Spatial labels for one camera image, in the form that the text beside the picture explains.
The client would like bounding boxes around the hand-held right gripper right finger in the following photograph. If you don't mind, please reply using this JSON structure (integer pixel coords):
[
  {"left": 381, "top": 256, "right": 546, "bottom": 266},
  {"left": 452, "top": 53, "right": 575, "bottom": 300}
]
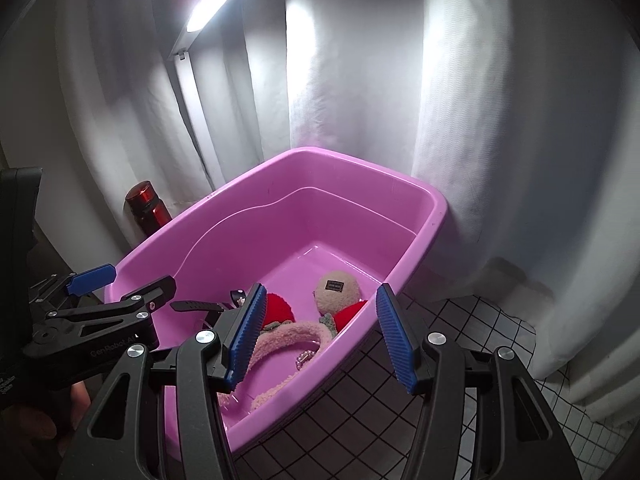
[{"left": 375, "top": 282, "right": 583, "bottom": 480}]

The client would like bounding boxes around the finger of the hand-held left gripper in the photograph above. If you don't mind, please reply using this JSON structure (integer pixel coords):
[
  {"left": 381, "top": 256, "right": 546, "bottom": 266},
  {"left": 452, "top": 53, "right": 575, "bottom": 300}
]
[
  {"left": 32, "top": 275, "right": 177, "bottom": 347},
  {"left": 27, "top": 264, "right": 118, "bottom": 311}
]

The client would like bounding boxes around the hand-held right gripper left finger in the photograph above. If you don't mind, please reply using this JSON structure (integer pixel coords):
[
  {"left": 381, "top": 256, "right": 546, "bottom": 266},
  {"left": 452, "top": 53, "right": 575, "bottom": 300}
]
[{"left": 55, "top": 282, "right": 268, "bottom": 480}]

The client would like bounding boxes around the pink strawberry plush headband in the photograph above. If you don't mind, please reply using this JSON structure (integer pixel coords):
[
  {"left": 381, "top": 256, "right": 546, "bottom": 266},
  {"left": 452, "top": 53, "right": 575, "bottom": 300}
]
[{"left": 217, "top": 287, "right": 371, "bottom": 413}]

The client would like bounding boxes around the black wrist watch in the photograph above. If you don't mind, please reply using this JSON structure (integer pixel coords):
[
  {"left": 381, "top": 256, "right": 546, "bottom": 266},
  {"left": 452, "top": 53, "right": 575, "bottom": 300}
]
[{"left": 171, "top": 290, "right": 246, "bottom": 318}]

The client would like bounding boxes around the beige plush hair tie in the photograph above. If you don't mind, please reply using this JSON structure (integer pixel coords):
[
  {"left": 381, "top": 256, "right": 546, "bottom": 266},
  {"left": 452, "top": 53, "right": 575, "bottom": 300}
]
[{"left": 314, "top": 270, "right": 363, "bottom": 313}]

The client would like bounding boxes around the pink plastic basin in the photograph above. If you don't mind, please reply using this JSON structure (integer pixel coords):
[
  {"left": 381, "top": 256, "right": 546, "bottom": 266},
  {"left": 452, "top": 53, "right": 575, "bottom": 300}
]
[{"left": 102, "top": 147, "right": 448, "bottom": 456}]

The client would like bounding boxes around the person's left hand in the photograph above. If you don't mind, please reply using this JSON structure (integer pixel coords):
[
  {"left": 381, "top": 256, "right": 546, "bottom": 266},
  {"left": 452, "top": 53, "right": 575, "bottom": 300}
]
[{"left": 0, "top": 382, "right": 93, "bottom": 463}]

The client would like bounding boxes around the black checked white tablecloth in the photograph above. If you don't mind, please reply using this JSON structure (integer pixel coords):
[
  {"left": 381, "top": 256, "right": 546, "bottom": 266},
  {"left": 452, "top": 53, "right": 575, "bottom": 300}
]
[{"left": 235, "top": 290, "right": 616, "bottom": 480}]

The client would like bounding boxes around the red metal bottle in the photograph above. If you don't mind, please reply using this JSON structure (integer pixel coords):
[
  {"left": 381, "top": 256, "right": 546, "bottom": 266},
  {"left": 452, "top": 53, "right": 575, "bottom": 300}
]
[{"left": 125, "top": 180, "right": 173, "bottom": 238}]

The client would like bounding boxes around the white curtain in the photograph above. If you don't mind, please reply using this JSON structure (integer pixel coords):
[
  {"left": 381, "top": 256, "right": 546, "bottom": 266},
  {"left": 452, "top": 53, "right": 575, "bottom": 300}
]
[{"left": 0, "top": 0, "right": 640, "bottom": 411}]

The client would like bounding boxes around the white bar lamp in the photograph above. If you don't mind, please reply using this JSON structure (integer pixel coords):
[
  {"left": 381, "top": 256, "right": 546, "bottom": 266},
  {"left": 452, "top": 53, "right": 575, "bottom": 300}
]
[{"left": 169, "top": 0, "right": 273, "bottom": 193}]

